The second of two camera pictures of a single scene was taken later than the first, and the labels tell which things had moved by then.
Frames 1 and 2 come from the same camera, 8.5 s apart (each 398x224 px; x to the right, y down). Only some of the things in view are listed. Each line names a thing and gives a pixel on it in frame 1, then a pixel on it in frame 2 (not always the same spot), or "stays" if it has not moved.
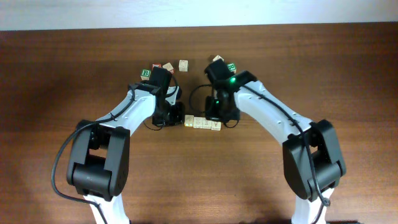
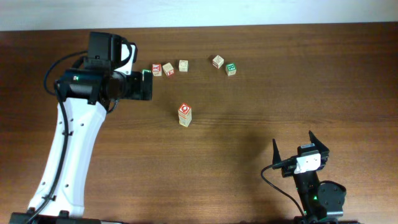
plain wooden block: [183, 65] stays
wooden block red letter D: [216, 126] → [185, 112]
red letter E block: [168, 66] stays
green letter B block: [145, 74] stays
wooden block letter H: [206, 124] → [185, 121]
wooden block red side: [217, 57] stays
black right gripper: [208, 104] → [321, 149]
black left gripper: [176, 119] → [136, 90]
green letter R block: [232, 67] stays
